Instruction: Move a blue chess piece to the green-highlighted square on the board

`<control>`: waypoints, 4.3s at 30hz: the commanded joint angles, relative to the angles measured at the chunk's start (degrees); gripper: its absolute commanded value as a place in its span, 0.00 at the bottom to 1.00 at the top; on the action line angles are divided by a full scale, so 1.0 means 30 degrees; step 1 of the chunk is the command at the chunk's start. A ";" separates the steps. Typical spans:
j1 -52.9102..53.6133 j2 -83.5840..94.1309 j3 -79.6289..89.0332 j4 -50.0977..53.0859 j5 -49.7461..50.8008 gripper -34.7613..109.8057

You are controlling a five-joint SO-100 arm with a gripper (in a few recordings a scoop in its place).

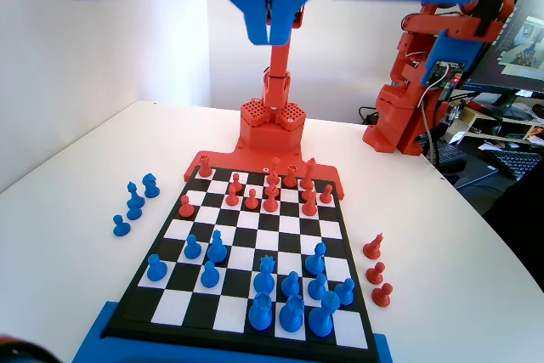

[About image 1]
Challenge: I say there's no black keyboard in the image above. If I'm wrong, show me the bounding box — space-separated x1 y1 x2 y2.
488 150 544 181

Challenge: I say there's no green circuit board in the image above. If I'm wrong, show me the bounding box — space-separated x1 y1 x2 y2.
427 60 467 83

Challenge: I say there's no wooden monitor riser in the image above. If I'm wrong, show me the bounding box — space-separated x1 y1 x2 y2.
461 97 544 143

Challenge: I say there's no red and black round object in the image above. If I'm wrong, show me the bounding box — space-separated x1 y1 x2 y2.
0 332 60 363

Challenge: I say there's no grey leader arm cable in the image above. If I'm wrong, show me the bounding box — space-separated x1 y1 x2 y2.
418 77 445 164

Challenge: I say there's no red chess bishop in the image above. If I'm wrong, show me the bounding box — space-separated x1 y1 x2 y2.
301 189 319 217

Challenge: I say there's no blue chess queen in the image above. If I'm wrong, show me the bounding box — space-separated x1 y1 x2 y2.
253 254 276 294

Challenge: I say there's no black monitor stand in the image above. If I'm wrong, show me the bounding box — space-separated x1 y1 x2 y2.
492 88 530 122

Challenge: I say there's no black and white chessboard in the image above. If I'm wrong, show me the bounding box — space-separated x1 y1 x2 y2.
104 166 377 351

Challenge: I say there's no blue chess bishop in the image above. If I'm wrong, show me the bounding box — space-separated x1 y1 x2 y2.
304 241 327 275
126 181 145 211

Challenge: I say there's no blue chess rook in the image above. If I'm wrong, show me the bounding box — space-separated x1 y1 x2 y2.
278 294 306 333
247 290 274 332

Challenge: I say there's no black desk cable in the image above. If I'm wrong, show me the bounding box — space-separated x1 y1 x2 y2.
358 105 382 126

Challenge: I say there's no red chess king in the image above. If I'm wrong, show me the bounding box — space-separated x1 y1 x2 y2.
305 157 319 188

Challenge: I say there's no black computer monitor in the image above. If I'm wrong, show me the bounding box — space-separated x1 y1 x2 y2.
461 0 544 94

